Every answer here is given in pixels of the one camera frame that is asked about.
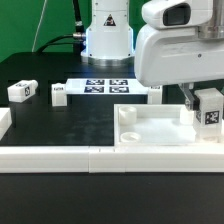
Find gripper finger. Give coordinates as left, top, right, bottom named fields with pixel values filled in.
left=179, top=83, right=199, bottom=111

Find white square tabletop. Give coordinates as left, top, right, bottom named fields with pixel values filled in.
left=114, top=104, right=224, bottom=146

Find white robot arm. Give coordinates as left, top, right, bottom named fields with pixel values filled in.
left=81, top=0, right=224, bottom=111

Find white U-shaped obstacle fence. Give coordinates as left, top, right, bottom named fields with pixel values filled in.
left=0, top=107, right=224, bottom=174

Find white marker plate with tags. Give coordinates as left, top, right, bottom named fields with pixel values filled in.
left=65, top=78, right=148, bottom=95

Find black cable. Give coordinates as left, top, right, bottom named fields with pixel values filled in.
left=35, top=0, right=88, bottom=54

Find white thin cable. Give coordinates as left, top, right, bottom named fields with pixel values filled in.
left=31, top=0, right=48, bottom=53

